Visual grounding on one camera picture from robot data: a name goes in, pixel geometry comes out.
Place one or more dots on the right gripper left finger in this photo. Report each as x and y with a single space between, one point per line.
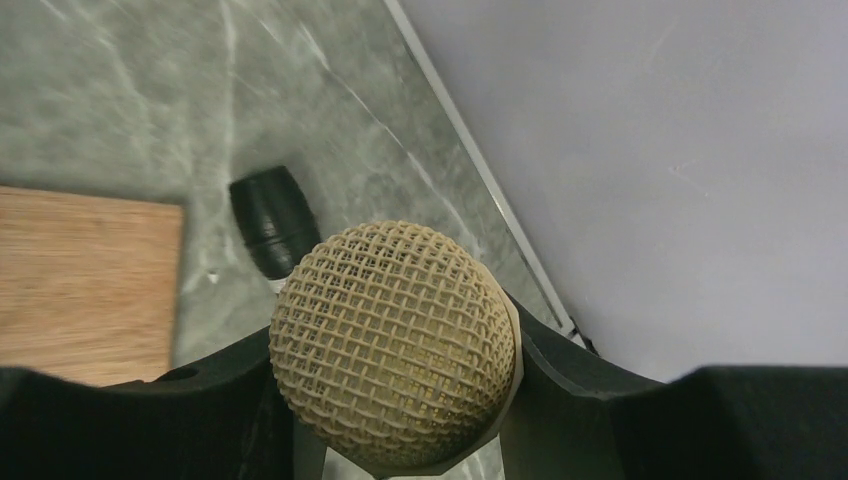
219 417

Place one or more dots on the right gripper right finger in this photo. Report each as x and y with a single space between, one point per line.
577 416

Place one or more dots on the yellow microphone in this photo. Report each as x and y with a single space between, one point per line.
397 348

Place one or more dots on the black microphone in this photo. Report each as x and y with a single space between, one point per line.
276 224

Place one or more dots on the wooden board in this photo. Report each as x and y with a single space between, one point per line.
88 285

